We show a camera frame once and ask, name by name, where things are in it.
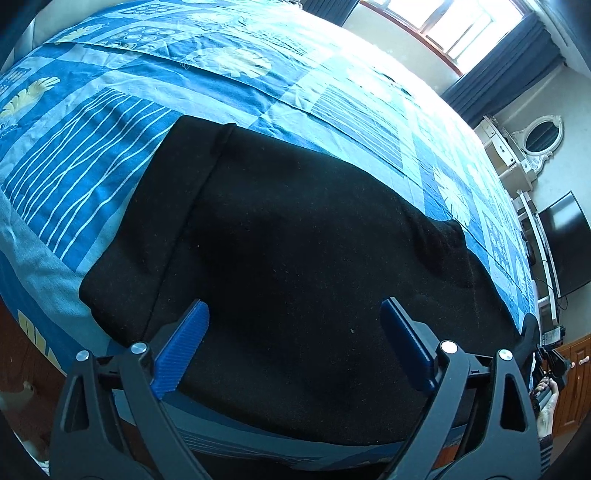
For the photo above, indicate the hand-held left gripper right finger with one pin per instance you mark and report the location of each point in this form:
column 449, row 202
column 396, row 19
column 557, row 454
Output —
column 408, row 344

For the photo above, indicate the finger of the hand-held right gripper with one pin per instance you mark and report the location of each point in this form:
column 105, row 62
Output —
column 528, row 337

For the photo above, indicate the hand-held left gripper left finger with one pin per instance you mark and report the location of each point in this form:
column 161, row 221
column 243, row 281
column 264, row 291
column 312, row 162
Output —
column 184, row 341

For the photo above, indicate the black pants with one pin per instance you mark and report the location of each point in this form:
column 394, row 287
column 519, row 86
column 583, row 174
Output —
column 300, row 230

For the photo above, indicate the person's right hand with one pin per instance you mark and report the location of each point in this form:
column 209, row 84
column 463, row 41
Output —
column 548, row 408

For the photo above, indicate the wooden cabinet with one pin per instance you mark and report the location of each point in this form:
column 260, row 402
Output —
column 572, row 387

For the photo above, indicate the white television stand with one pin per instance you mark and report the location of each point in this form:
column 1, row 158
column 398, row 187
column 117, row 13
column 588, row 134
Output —
column 538, row 240

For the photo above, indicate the black television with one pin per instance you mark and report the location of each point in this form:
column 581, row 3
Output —
column 570, row 244

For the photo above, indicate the white dressing table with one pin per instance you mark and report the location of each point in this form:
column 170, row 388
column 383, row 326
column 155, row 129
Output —
column 501, row 147

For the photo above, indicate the blue patterned bedsheet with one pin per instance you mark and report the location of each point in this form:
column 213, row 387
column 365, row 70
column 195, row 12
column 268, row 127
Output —
column 92, row 138

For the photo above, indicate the dark blue curtain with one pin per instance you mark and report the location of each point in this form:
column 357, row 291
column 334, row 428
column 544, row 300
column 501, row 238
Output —
column 503, row 74
column 330, row 9

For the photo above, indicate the window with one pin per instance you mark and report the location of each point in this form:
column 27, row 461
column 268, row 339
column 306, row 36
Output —
column 443, row 23

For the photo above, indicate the oval mirror with white frame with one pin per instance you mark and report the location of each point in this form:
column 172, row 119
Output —
column 540, row 136

